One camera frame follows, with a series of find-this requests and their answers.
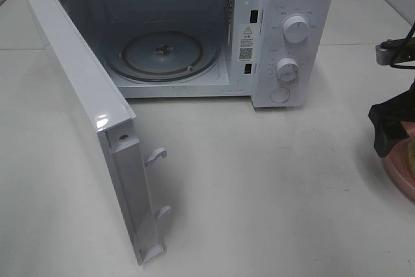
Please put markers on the white warning label sticker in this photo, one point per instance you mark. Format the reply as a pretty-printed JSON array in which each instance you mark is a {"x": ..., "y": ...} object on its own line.
[{"x": 246, "y": 42}]

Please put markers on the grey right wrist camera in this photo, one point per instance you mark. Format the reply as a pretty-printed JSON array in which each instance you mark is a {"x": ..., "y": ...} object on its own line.
[{"x": 385, "y": 53}]

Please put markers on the toast sandwich with lettuce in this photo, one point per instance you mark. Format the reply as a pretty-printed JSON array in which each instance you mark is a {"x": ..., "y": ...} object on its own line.
[{"x": 411, "y": 155}]

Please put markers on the pink round plate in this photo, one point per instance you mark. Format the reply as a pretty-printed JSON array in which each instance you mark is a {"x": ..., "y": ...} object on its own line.
[{"x": 397, "y": 164}]

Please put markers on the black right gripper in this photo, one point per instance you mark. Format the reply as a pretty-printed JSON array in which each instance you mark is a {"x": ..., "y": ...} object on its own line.
[{"x": 386, "y": 119}]

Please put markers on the lower white timer knob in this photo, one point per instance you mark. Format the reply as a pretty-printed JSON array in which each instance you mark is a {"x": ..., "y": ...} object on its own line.
[{"x": 287, "y": 69}]

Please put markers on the white microwave door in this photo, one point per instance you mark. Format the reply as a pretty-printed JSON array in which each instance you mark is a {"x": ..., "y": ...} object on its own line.
[{"x": 105, "y": 125}]

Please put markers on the round white door button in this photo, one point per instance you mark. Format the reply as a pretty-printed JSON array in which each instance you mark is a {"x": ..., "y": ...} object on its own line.
[{"x": 280, "y": 95}]

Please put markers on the glass microwave turntable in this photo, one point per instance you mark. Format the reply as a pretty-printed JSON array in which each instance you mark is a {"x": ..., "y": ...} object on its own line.
[{"x": 163, "y": 56}]

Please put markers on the upper white power knob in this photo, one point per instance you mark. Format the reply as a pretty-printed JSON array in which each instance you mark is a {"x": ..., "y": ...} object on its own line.
[{"x": 296, "y": 28}]

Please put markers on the white microwave oven body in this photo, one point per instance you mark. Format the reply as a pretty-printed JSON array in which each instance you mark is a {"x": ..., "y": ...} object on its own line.
[{"x": 101, "y": 23}]

